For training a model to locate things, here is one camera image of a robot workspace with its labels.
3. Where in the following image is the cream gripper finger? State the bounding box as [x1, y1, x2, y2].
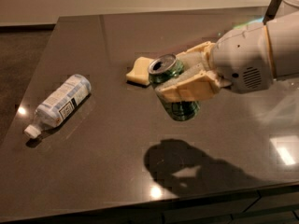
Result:
[176, 41, 215, 69]
[155, 71, 232, 103]

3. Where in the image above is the green soda can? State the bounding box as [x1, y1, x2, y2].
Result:
[148, 54, 200, 121]

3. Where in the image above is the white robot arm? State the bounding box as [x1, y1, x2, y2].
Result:
[156, 12, 299, 103]

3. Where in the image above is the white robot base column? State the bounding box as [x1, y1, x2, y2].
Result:
[275, 0, 299, 18]

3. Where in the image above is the dark panel behind table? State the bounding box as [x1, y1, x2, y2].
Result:
[263, 0, 282, 24]

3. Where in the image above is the yellow sponge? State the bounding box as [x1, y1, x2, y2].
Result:
[126, 57, 153, 86]

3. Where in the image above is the clear plastic water bottle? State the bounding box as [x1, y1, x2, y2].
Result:
[24, 74, 92, 139]

